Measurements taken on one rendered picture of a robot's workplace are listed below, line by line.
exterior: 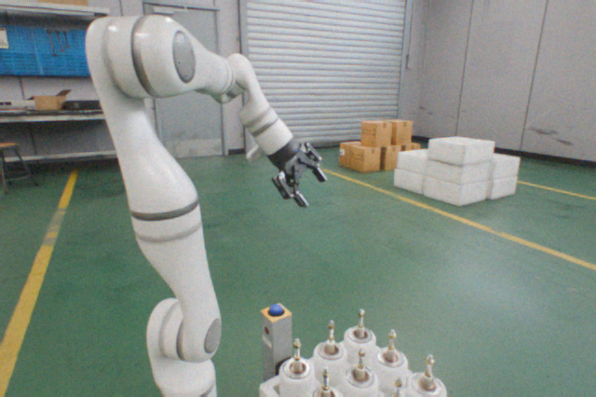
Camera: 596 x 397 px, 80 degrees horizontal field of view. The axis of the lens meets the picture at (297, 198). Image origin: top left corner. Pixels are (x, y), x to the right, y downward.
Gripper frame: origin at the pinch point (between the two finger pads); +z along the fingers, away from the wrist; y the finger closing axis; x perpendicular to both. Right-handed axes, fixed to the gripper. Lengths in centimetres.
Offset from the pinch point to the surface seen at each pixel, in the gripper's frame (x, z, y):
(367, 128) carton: 197, 116, 301
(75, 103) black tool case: 388, -107, 125
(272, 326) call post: 28.9, 30.5, -19.9
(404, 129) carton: 171, 147, 330
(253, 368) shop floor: 55, 52, -26
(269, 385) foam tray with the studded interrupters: 26, 38, -33
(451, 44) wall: 186, 154, 621
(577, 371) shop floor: -23, 118, 30
